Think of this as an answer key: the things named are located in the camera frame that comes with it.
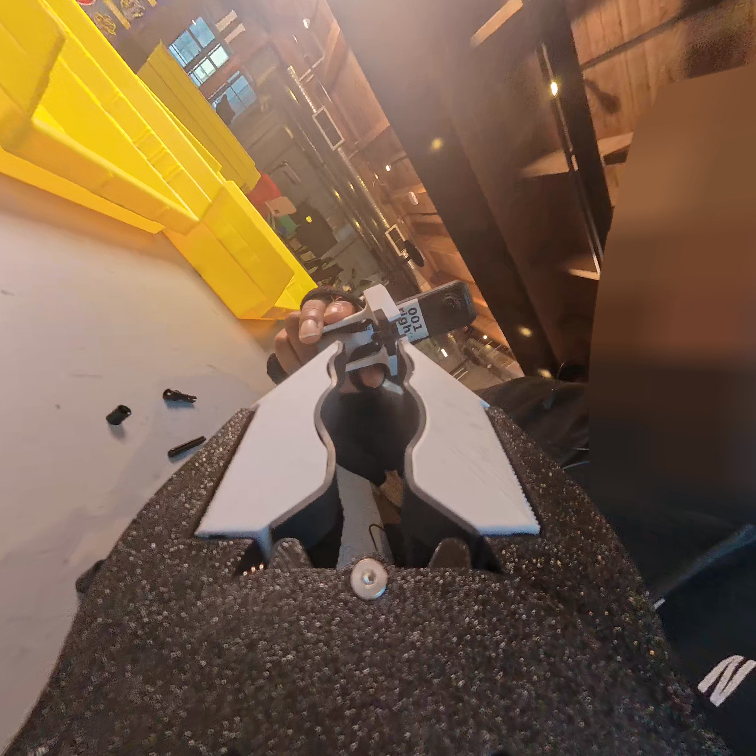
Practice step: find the long black toy pin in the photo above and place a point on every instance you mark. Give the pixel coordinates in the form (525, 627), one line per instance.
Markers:
(384, 335)
(179, 394)

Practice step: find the black toy bush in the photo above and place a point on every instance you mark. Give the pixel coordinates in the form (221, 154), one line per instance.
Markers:
(118, 414)

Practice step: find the grey desk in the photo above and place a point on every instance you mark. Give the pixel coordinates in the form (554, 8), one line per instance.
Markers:
(118, 325)

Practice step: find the person's black jacket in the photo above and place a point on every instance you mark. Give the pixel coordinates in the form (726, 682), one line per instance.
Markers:
(531, 413)

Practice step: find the tan folding chair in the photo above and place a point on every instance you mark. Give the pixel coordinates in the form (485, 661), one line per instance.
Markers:
(280, 205)

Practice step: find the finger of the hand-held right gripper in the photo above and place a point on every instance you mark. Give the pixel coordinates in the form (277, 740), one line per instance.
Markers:
(378, 298)
(369, 352)

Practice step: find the red beanbag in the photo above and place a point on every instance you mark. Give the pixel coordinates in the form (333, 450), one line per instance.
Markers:
(266, 186)

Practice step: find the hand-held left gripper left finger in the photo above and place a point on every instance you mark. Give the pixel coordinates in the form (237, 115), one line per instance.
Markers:
(271, 466)

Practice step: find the yellow plastic bin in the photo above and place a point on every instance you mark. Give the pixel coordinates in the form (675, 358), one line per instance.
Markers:
(88, 118)
(248, 254)

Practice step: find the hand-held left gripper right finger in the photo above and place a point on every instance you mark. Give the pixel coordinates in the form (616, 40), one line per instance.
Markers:
(472, 472)

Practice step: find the black toy axle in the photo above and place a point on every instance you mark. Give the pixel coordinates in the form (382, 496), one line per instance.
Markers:
(186, 446)

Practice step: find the person's right hand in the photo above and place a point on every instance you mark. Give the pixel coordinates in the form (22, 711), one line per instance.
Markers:
(310, 322)

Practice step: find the stacked yellow bins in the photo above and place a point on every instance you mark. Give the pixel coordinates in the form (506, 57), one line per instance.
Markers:
(195, 112)

